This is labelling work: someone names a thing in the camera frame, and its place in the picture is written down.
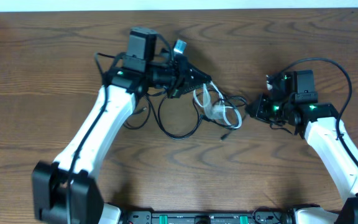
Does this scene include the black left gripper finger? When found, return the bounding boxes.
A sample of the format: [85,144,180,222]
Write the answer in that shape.
[187,62,212,84]
[174,82,210,98]

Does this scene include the black USB cable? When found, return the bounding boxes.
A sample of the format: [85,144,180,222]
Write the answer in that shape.
[122,93,250,142]

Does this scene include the white USB cable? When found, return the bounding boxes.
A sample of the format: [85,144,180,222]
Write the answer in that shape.
[193,80,243,130]

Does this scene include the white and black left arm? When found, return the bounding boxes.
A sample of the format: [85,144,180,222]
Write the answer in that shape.
[32,53,211,223]

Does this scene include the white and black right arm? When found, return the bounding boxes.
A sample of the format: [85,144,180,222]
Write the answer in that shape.
[246,93,358,223]

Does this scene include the black right camera cable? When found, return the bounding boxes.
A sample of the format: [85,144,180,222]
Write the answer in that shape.
[278,57,358,192]

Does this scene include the black camera cable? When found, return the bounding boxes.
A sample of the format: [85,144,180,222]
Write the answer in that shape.
[278,57,358,192]
[65,32,175,224]

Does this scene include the black left camera cable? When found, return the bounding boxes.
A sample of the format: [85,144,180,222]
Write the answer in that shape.
[65,32,175,224]

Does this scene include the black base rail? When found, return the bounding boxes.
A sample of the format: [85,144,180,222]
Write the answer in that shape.
[104,203,347,224]

